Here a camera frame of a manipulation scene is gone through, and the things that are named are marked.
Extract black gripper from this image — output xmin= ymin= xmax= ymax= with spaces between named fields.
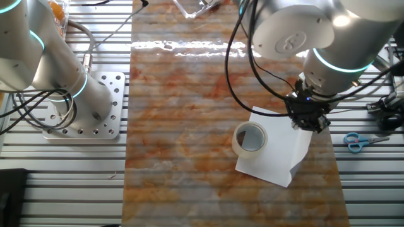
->
xmin=285 ymin=80 xmax=331 ymax=134

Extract white paper sheet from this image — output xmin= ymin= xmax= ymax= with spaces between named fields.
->
xmin=235 ymin=106 xmax=314 ymax=189

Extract beige packing tape roll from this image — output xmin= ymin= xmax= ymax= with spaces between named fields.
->
xmin=231 ymin=121 xmax=269 ymax=160

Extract orange marble pattern mat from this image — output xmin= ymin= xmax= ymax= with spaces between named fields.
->
xmin=121 ymin=0 xmax=350 ymax=227

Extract clear plastic box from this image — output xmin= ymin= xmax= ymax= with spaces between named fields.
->
xmin=172 ymin=0 xmax=223 ymax=19

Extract clear plastic fruit carton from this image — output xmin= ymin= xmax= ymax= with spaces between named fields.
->
xmin=47 ymin=0 xmax=70 ymax=37

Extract black flat box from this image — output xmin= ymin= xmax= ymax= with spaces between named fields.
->
xmin=0 ymin=168 xmax=28 ymax=227

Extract blue handled scissors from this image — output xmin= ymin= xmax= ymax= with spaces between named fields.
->
xmin=343 ymin=132 xmax=391 ymax=154

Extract silver camera on stand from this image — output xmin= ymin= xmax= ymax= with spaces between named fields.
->
xmin=365 ymin=94 xmax=404 ymax=131

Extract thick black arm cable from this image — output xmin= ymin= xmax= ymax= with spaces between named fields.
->
xmin=224 ymin=0 xmax=404 ymax=118

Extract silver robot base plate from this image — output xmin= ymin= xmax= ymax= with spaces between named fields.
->
xmin=42 ymin=71 xmax=126 ymax=141

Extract thin black cable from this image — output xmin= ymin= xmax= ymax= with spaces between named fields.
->
xmin=74 ymin=0 xmax=150 ymax=56

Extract grey hose metal connector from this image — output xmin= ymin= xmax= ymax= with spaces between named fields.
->
xmin=64 ymin=19 xmax=96 ymax=74

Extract black loose cable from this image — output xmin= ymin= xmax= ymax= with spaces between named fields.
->
xmin=81 ymin=0 xmax=111 ymax=7

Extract black base cable bundle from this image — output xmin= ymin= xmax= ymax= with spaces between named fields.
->
xmin=0 ymin=88 xmax=78 ymax=136

